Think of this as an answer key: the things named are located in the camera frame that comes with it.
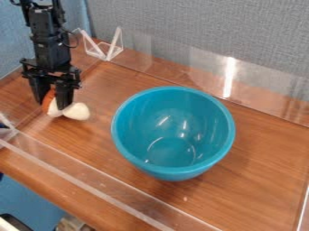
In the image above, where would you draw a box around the white brown toy mushroom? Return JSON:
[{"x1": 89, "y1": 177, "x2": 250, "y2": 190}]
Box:
[{"x1": 42, "y1": 89, "x2": 91, "y2": 121}]

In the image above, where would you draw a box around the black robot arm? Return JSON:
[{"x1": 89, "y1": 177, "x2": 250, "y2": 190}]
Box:
[{"x1": 10, "y1": 0, "x2": 80, "y2": 110}]

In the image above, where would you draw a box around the black cable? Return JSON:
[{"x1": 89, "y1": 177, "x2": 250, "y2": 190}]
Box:
[{"x1": 59, "y1": 26, "x2": 80, "y2": 50}]

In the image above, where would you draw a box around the clear acrylic front barrier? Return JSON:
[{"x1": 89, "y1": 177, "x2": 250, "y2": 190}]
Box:
[{"x1": 0, "y1": 112, "x2": 222, "y2": 231}]

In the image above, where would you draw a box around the clear acrylic barrier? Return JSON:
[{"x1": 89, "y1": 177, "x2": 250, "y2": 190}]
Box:
[
  {"x1": 110, "y1": 28, "x2": 309, "y2": 127},
  {"x1": 0, "y1": 28, "x2": 101, "y2": 126},
  {"x1": 0, "y1": 112, "x2": 222, "y2": 231}
]

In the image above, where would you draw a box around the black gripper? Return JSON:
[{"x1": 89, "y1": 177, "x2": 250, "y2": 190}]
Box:
[{"x1": 20, "y1": 35, "x2": 80, "y2": 110}]

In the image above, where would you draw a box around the clear acrylic left barrier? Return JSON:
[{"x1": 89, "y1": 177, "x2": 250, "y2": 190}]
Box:
[{"x1": 0, "y1": 28, "x2": 101, "y2": 126}]

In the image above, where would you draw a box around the blue bowl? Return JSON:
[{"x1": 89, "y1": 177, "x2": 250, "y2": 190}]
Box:
[{"x1": 111, "y1": 86, "x2": 237, "y2": 181}]

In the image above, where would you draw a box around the clear acrylic back barrier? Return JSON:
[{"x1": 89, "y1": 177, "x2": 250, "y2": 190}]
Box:
[{"x1": 110, "y1": 28, "x2": 309, "y2": 127}]

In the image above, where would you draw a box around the clear acrylic corner bracket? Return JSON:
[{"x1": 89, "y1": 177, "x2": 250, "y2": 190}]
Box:
[{"x1": 74, "y1": 27, "x2": 125, "y2": 61}]

